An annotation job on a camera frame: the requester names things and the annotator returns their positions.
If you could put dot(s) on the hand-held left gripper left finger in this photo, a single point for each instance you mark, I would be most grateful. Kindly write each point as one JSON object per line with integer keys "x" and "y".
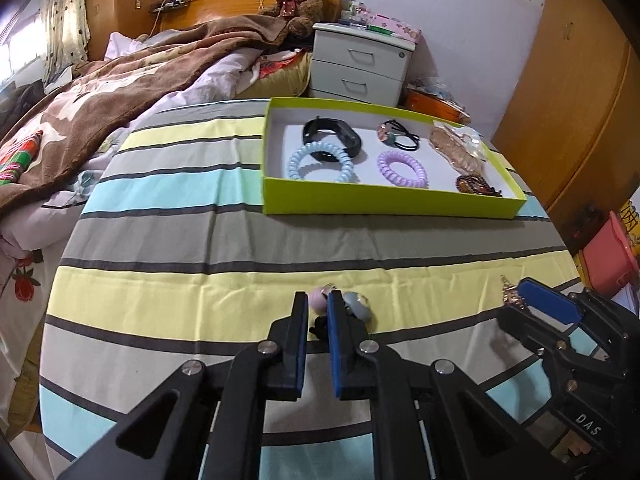
{"x": 300, "y": 350}

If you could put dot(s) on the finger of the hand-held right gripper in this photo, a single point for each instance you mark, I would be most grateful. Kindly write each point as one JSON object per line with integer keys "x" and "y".
{"x": 525, "y": 330}
{"x": 550, "y": 302}

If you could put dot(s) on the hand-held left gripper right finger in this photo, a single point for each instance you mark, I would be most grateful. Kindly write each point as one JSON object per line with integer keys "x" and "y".
{"x": 336, "y": 350}

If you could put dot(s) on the green cardboard box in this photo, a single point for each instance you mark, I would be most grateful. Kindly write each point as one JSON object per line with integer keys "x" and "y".
{"x": 370, "y": 202}

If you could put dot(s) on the person's right hand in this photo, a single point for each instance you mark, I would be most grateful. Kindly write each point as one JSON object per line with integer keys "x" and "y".
{"x": 567, "y": 450}

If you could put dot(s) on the pink bucket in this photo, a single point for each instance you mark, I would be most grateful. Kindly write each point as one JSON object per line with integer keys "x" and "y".
{"x": 612, "y": 255}

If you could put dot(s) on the yellow printed bag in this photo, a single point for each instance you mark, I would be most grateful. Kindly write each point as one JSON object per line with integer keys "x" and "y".
{"x": 631, "y": 220}

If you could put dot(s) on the black fitness band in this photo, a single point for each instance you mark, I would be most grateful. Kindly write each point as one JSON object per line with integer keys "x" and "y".
{"x": 350, "y": 141}

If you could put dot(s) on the wooden wardrobe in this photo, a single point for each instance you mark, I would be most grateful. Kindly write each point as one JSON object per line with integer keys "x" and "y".
{"x": 575, "y": 85}

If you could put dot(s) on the orange box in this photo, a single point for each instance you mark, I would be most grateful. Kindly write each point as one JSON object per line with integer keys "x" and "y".
{"x": 430, "y": 105}

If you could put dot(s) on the plastic bags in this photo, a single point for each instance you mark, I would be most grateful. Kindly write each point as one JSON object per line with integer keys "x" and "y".
{"x": 435, "y": 90}

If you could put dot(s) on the yellow mattress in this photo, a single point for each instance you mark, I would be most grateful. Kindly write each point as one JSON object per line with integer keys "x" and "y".
{"x": 285, "y": 82}

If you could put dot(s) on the white nightstand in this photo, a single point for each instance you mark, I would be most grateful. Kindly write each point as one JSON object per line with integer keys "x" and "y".
{"x": 350, "y": 67}

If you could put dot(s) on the red patterned pillow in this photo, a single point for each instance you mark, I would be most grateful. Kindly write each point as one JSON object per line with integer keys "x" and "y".
{"x": 277, "y": 65}

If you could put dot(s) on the pink floral box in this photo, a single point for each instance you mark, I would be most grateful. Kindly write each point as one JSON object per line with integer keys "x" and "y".
{"x": 400, "y": 27}

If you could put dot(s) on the brown blanket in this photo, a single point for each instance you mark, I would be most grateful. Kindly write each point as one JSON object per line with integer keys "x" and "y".
{"x": 100, "y": 95}

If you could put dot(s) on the small clear containers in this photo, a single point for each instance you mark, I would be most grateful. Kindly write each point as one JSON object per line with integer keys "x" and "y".
{"x": 355, "y": 12}

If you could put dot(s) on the colourful plaid pillow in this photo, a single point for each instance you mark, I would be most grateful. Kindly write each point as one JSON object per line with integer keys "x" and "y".
{"x": 20, "y": 155}

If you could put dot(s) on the brown teddy bear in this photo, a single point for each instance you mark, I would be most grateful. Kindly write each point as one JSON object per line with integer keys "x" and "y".
{"x": 295, "y": 5}

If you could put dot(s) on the wooden headboard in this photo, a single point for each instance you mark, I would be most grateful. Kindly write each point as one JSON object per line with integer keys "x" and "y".
{"x": 230, "y": 2}

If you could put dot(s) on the power strip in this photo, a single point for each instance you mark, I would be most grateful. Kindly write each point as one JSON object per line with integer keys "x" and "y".
{"x": 172, "y": 2}

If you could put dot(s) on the dark jacket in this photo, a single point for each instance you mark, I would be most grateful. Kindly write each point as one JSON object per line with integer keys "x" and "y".
{"x": 22, "y": 97}

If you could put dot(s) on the dotted curtain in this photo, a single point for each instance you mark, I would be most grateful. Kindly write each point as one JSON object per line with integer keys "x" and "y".
{"x": 65, "y": 10}

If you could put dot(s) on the window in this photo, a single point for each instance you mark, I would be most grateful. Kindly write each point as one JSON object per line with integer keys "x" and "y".
{"x": 20, "y": 35}

